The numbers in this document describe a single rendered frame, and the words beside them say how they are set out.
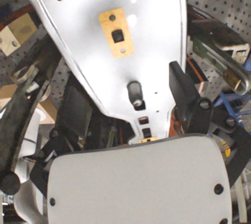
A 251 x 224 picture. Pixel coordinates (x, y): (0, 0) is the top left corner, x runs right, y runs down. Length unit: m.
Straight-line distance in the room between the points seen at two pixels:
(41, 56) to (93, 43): 0.09
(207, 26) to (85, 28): 0.24
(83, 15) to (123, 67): 0.12
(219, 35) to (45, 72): 0.32
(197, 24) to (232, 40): 0.08
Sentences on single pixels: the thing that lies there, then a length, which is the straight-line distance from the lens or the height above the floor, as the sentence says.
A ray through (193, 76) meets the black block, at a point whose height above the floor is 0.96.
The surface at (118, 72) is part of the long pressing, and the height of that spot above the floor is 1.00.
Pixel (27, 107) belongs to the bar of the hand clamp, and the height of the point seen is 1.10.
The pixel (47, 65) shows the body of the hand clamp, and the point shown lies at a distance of 0.25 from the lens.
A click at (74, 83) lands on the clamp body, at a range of 0.43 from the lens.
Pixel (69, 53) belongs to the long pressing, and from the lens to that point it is 0.24.
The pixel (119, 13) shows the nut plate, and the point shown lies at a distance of 0.20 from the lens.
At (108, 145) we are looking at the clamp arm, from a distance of 0.44.
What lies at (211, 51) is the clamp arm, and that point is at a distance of 0.24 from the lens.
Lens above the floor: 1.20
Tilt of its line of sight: 38 degrees down
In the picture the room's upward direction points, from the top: 175 degrees clockwise
